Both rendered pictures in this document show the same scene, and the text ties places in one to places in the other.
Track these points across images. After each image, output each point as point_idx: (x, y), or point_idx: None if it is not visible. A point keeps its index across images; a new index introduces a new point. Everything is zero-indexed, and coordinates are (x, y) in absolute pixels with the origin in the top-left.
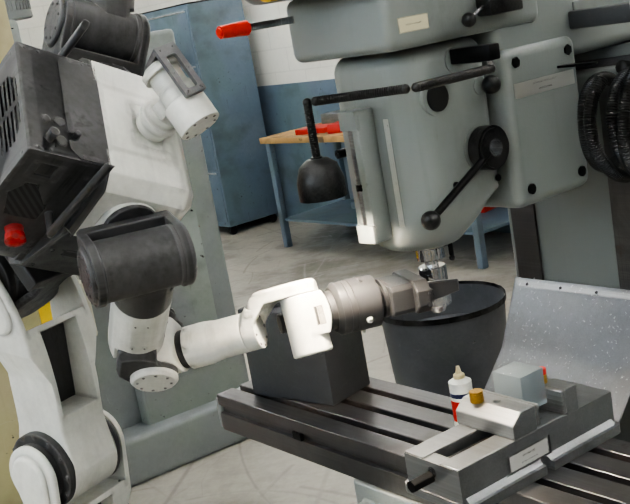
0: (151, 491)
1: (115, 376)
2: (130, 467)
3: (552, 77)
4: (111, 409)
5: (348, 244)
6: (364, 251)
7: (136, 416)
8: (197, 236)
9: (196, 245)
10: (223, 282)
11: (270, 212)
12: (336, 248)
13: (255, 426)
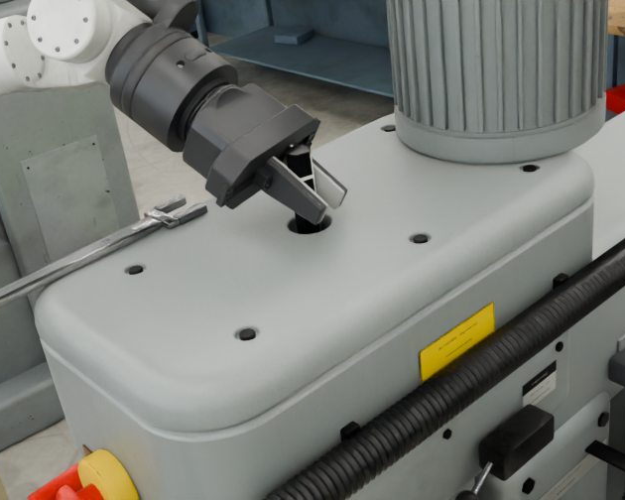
0: (59, 439)
1: (16, 320)
2: (36, 414)
3: (576, 468)
4: (13, 352)
5: (271, 80)
6: (287, 93)
7: (42, 355)
8: (101, 171)
9: (100, 181)
10: (132, 215)
11: (192, 29)
12: (258, 85)
13: None
